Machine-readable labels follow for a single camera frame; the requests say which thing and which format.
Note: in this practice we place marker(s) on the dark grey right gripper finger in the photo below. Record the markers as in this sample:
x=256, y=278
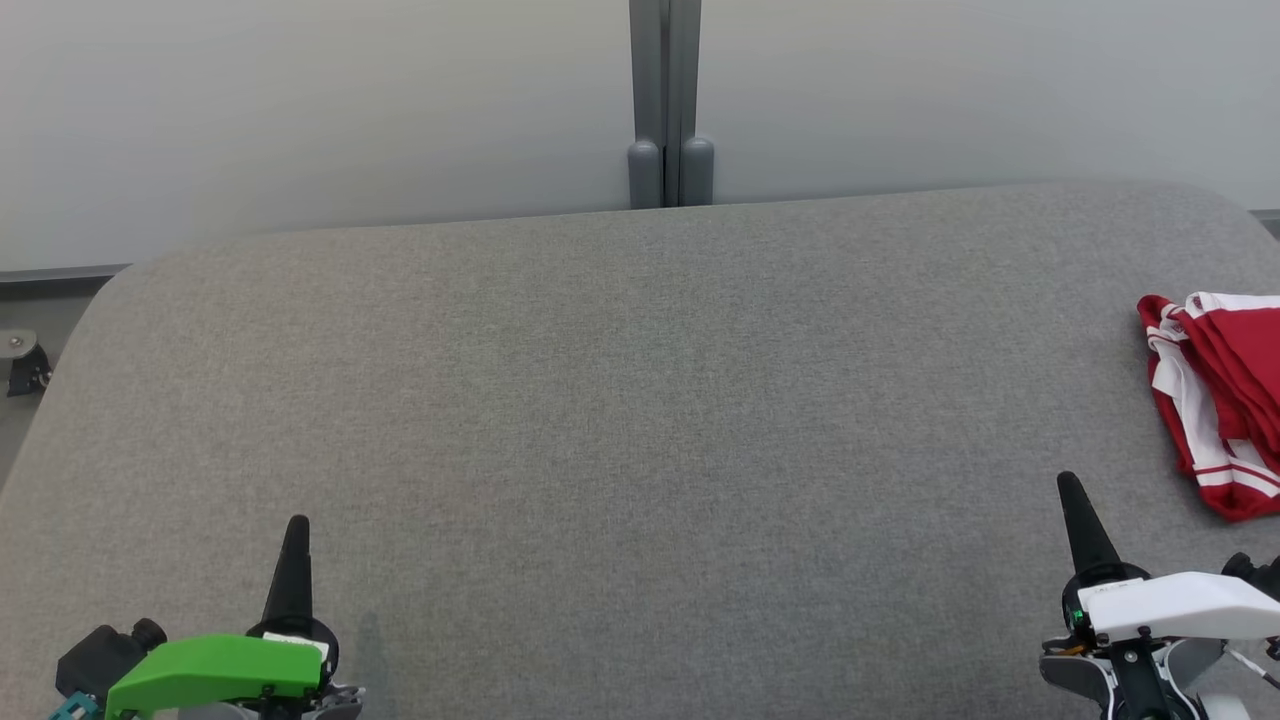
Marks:
x=1085, y=540

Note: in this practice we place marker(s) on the grey metal partition foot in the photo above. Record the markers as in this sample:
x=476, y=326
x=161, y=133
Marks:
x=22, y=365

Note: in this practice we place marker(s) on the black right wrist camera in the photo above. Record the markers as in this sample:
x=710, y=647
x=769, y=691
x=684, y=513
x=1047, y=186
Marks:
x=1260, y=572

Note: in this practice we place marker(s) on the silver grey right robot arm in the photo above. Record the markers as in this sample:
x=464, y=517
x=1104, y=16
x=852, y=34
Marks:
x=1140, y=680

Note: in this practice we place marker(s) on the grey metal partition post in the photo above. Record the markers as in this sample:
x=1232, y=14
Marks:
x=665, y=100

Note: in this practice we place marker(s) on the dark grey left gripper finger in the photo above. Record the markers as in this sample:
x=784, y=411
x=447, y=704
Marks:
x=292, y=590

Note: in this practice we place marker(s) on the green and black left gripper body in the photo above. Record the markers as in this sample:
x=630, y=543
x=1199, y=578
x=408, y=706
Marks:
x=220, y=670

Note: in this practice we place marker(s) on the red white-striped shorts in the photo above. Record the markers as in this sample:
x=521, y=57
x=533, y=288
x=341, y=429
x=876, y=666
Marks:
x=1230, y=480

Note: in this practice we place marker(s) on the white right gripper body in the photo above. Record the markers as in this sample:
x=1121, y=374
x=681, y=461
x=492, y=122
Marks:
x=1180, y=605

